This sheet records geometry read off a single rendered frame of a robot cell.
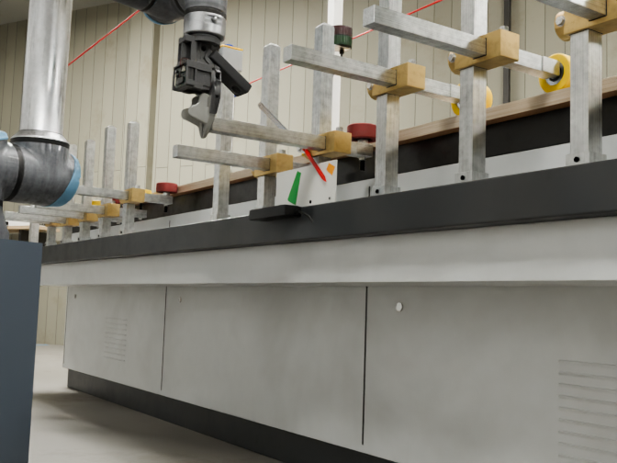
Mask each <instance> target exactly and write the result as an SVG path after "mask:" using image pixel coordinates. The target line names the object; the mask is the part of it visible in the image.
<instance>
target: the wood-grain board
mask: <svg viewBox="0 0 617 463"><path fill-rule="evenodd" d="M612 96H617V75H614V76H611V77H607V78H603V79H602V99H603V98H607V97H612ZM563 107H570V87H568V88H564V89H560V90H556V91H553V92H549V93H545V94H541V95H538V96H531V97H527V98H524V99H520V100H517V101H513V102H510V103H506V104H502V105H498V106H494V107H488V108H486V126H487V125H491V124H495V123H499V122H503V121H507V120H511V119H518V118H523V117H527V116H531V115H535V114H539V113H543V112H547V111H551V110H556V109H559V108H563ZM458 131H459V115H458V116H454V117H450V118H447V119H441V120H437V121H434V122H430V123H426V124H422V125H419V126H415V127H411V128H407V129H404V130H399V131H398V145H402V144H407V143H411V142H415V141H422V140H426V139H430V138H434V137H439V136H443V135H446V134H451V133H455V132H458ZM346 157H350V156H347V155H344V156H340V157H336V158H331V161H332V160H338V159H342V158H346ZM293 162H295V163H302V164H310V160H308V159H307V158H306V157H304V156H302V155H299V156H295V157H293ZM254 178H255V177H254V176H253V175H252V171H251V169H244V170H240V171H237V172H233V173H230V184H233V183H238V182H241V181H246V180H250V179H254ZM213 187H214V177H211V178H209V179H205V180H201V181H197V182H194V183H190V184H186V185H182V186H178V187H177V193H176V194H170V196H172V197H177V196H182V195H185V194H189V193H194V192H197V191H201V190H206V189H210V188H213Z"/></svg>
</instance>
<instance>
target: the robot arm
mask: <svg viewBox="0 0 617 463"><path fill-rule="evenodd" d="M113 1H115V2H118V3H121V4H122V5H125V6H129V7H132V8H135V9H137V10H140V11H141V12H143V13H144V15H145V16H146V18H148V19H149V20H150V21H151V22H153V23H155V24H158V25H170V24H173V23H175V22H177V21H179V20H182V19H183V20H184V31H183V37H180V38H179V41H178V54H177V65H176V66H175V67H174V74H173V87H172V91H176V92H181V93H184V94H189V95H191V94H194V95H196V96H195V97H193V98H192V100H191V107H189V108H185V109H183V110H182V111H181V117H182V119H184V120H186V121H188V122H190V123H192V124H194V125H196V126H198V131H199V135H200V138H201V139H205V138H206V137H207V135H208V134H209V132H210V130H211V127H212V125H213V122H214V120H215V117H216V114H217V112H218V108H219V101H220V95H221V83H223V84H224V85H225V86H226V87H227V88H228V89H229V90H230V91H231V92H232V93H233V94H234V95H235V96H242V95H245V94H247V93H248V92H249V91H250V89H251V88H252V85H251V84H250V83H249V82H248V81H247V80H246V79H245V78H244V77H243V76H242V75H241V74H240V73H239V72H238V71H237V70H236V69H235V68H234V67H233V66H232V65H231V64H230V63H229V62H228V61H227V60H226V59H225V58H224V57H223V56H222V55H221V54H220V53H219V52H218V50H219V49H220V43H222V42H223V41H224V40H225V35H226V19H227V5H228V0H113ZM72 9H73V0H29V8H28V30H27V42H26V54H25V65H24V77H23V89H22V101H21V112H20V124H19V131H18V132H17V133H16V134H15V135H13V136H12V137H11V138H10V143H9V142H7V140H8V137H7V134H6V133H5V132H4V131H1V130H0V239H7V240H9V231H8V229H7V226H6V220H5V216H4V213H3V201H7V202H15V203H22V204H29V205H36V206H42V207H60V206H63V205H65V204H67V203H68V201H70V200H71V199H72V198H73V196H74V195H75V193H76V191H77V189H78V186H79V184H80V182H79V179H80V178H81V166H80V163H79V161H78V159H76V158H75V156H73V155H72V154H69V151H70V143H69V142H68V141H67V140H66V139H65V138H64V137H63V135H62V133H63V121H64V108H65V96H66V83H67V71H68V59H69V46H70V34H71V21H72ZM175 77H176V79H175V85H174V78H175Z"/></svg>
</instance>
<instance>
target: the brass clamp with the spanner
mask: <svg viewBox="0 0 617 463"><path fill-rule="evenodd" d="M320 136H324V137H326V141H325V150H321V151H314V150H309V149H308V151H309V153H310V154H311V156H312V157H317V156H321V157H327V158H336V157H340V156H344V155H348V154H351V146H352V133H349V132H343V131H338V130H333V131H329V132H326V133H322V134H320Z"/></svg>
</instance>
